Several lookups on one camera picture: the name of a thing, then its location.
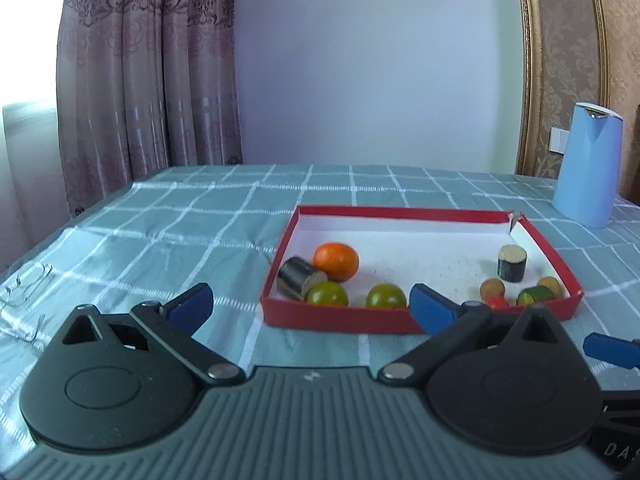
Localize red cherry tomato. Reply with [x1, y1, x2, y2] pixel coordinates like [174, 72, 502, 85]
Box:
[486, 296, 510, 311]

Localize brown longan fruit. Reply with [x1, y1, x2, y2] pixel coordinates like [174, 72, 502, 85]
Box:
[537, 276, 564, 299]
[480, 278, 506, 304]

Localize dark cucumber chunk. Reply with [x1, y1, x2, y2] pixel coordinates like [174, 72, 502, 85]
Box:
[497, 244, 527, 283]
[277, 256, 328, 301]

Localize green tomato outside box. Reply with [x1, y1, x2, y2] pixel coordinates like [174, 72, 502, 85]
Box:
[364, 283, 408, 309]

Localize orange mandarin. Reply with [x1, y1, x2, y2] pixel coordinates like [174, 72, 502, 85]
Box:
[311, 242, 360, 282]

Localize small green cucumber piece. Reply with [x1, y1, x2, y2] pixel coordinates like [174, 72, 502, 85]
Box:
[516, 285, 555, 306]

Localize clear eyeglasses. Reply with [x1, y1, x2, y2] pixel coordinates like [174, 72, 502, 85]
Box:
[1, 261, 52, 344]

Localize red shallow cardboard box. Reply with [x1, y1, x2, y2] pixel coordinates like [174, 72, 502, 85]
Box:
[260, 205, 584, 335]

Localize green checked bedsheet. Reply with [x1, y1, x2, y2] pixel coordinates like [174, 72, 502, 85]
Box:
[1, 165, 639, 469]

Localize light blue kettle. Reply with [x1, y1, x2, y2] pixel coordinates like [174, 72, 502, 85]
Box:
[552, 102, 624, 229]

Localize green tomato in box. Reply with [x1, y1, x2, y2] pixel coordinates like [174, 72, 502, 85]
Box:
[306, 281, 349, 307]

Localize pink patterned curtain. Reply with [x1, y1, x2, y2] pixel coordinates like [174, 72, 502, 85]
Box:
[56, 0, 243, 214]

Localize white wall socket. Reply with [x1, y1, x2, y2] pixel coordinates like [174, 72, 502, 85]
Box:
[548, 127, 570, 155]

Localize gold wall frame moulding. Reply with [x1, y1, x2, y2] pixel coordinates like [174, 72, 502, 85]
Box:
[516, 0, 611, 179]

